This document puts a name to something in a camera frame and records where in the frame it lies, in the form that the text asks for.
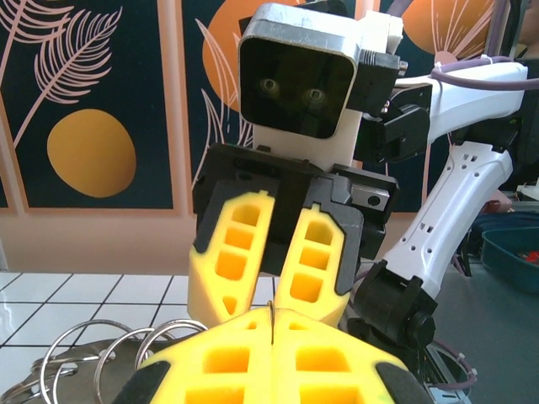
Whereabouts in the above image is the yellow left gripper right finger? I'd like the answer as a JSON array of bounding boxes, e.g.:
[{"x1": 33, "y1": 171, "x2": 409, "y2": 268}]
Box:
[{"x1": 272, "y1": 308, "x2": 435, "y2": 404}]

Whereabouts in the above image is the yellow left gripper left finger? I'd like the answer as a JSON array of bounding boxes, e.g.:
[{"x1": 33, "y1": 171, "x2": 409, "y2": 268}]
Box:
[{"x1": 111, "y1": 306, "x2": 275, "y2": 404}]

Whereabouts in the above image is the teal plastic bin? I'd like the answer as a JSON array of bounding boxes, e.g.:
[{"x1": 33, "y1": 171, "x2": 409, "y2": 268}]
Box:
[{"x1": 479, "y1": 226, "x2": 539, "y2": 292}]

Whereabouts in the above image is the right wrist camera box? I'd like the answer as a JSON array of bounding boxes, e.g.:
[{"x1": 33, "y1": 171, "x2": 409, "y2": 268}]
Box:
[{"x1": 237, "y1": 2, "x2": 408, "y2": 166}]

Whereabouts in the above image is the wall panel feather and oval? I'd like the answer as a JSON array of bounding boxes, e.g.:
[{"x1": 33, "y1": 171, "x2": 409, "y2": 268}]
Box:
[{"x1": 0, "y1": 0, "x2": 176, "y2": 211}]

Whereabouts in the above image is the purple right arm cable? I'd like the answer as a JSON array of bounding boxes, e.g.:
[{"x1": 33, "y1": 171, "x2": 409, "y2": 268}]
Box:
[{"x1": 385, "y1": 0, "x2": 539, "y2": 92}]

